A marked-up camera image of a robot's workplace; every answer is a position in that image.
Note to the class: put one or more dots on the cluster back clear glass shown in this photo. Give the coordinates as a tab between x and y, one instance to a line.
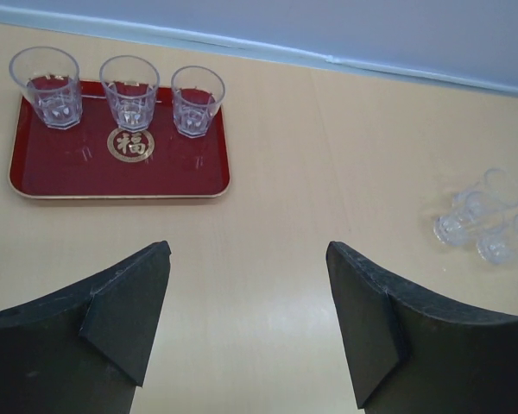
497	183

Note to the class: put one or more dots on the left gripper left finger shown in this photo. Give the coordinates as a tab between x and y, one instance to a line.
86	347

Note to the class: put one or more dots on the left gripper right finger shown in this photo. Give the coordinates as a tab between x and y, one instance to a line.
412	350

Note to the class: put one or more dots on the cluster clear glass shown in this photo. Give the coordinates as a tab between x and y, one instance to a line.
500	245
467	220
497	183

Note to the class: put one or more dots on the cluster left clear glass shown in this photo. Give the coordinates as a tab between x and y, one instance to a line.
467	220

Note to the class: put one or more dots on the red lacquer tray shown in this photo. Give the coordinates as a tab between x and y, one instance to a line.
97	160

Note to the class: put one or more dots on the cluster front clear glass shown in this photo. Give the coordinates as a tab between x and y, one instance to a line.
500	245

